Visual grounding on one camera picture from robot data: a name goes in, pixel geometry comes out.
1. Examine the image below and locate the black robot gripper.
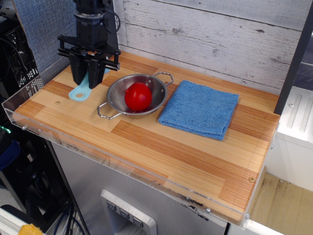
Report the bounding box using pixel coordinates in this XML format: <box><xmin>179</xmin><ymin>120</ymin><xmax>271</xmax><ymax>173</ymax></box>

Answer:
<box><xmin>57</xmin><ymin>12</ymin><xmax>120</xmax><ymax>89</ymax></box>

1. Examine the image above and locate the light blue dish brush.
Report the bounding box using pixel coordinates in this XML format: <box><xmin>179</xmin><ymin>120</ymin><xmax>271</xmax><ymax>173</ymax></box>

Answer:
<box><xmin>68</xmin><ymin>68</ymin><xmax>111</xmax><ymax>101</ymax></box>

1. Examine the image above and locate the steel bowl with wire handles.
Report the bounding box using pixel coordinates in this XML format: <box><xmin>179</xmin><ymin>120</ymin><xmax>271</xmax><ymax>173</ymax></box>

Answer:
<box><xmin>97</xmin><ymin>72</ymin><xmax>174</xmax><ymax>119</ymax></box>

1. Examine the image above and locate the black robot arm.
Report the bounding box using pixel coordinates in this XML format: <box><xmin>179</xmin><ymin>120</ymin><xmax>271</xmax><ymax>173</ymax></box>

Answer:
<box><xmin>58</xmin><ymin>0</ymin><xmax>120</xmax><ymax>89</ymax></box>

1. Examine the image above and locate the folded blue towel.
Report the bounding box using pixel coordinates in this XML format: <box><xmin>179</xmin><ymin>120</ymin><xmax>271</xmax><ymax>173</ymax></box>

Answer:
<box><xmin>158</xmin><ymin>80</ymin><xmax>239</xmax><ymax>141</ymax></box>

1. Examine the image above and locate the red tomato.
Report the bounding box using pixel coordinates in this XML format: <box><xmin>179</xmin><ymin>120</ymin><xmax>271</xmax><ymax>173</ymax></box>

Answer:
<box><xmin>124</xmin><ymin>82</ymin><xmax>152</xmax><ymax>111</ymax></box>

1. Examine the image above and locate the black plastic crate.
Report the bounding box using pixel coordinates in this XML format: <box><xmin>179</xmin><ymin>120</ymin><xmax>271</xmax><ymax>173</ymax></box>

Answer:
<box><xmin>0</xmin><ymin>20</ymin><xmax>39</xmax><ymax>89</ymax></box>

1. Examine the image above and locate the clear acrylic table guard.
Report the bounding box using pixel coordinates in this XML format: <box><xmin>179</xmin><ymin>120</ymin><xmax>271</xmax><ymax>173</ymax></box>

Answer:
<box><xmin>1</xmin><ymin>31</ymin><xmax>281</xmax><ymax>230</ymax></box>

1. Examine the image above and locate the stainless steel cabinet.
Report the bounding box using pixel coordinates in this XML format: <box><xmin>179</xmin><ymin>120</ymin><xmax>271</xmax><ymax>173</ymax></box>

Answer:
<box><xmin>52</xmin><ymin>143</ymin><xmax>228</xmax><ymax>235</ymax></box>

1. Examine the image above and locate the white ridged block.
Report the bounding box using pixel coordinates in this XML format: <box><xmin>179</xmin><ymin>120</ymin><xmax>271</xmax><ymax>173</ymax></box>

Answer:
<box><xmin>278</xmin><ymin>86</ymin><xmax>313</xmax><ymax>143</ymax></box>

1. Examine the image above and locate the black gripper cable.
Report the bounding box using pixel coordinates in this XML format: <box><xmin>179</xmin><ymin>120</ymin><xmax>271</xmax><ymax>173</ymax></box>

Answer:
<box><xmin>104</xmin><ymin>8</ymin><xmax>121</xmax><ymax>35</ymax></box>

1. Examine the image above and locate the dark grey right post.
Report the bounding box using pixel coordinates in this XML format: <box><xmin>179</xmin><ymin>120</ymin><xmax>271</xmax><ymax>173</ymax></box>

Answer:
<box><xmin>274</xmin><ymin>1</ymin><xmax>313</xmax><ymax>115</ymax></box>

